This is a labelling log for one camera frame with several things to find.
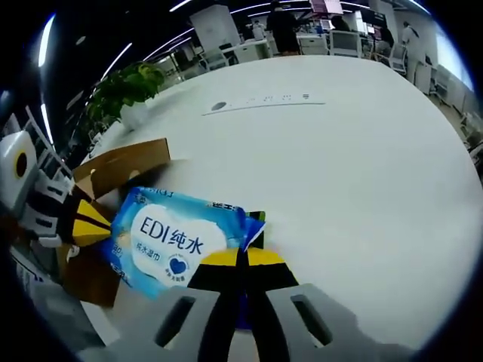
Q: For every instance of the blue wet wipes pack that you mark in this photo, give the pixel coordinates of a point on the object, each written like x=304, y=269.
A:
x=170, y=230

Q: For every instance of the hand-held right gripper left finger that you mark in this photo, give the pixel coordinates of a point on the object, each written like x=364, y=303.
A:
x=219, y=301

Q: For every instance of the brown cardboard shoe box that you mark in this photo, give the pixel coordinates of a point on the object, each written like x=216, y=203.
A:
x=124, y=162

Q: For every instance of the green potted plant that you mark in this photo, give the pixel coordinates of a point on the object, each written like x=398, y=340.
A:
x=128, y=90

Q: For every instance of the white storage shelf rack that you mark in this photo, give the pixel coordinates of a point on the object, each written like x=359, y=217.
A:
x=45, y=147

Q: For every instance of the table socket panel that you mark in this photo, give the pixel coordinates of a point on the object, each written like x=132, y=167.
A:
x=264, y=103

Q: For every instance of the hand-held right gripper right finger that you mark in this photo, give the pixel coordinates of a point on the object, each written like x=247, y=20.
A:
x=271, y=301

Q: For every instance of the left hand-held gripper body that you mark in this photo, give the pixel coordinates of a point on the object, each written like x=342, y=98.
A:
x=20, y=177

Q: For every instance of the pink wall screen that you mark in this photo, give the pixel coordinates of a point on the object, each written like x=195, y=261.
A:
x=326, y=5

